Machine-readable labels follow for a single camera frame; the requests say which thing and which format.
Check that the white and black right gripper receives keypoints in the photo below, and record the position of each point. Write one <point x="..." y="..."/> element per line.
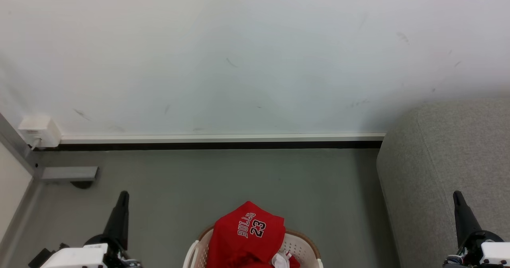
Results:
<point x="488" y="252"/>

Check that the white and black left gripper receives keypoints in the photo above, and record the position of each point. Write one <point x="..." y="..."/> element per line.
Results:
<point x="75" y="258"/>

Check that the red Bulls 23 jersey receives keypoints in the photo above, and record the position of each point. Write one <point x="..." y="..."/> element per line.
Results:
<point x="247" y="236"/>

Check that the white garment with red print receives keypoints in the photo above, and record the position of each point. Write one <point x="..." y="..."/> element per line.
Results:
<point x="281" y="260"/>

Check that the white perforated plastic laundry basket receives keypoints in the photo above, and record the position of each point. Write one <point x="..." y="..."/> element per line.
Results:
<point x="297" y="248"/>

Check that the grey fabric sofa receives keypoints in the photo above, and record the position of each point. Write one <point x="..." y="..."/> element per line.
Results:
<point x="442" y="172"/>

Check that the white and black baseboard strip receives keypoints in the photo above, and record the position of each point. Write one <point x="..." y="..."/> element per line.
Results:
<point x="219" y="140"/>

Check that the dark round frame foot pad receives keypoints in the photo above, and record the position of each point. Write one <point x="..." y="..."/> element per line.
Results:
<point x="81" y="184"/>

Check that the grey metal frame post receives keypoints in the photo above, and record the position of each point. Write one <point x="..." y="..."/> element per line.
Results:
<point x="67" y="174"/>

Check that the white wall socket box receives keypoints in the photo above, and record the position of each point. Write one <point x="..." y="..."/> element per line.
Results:
<point x="40" y="131"/>

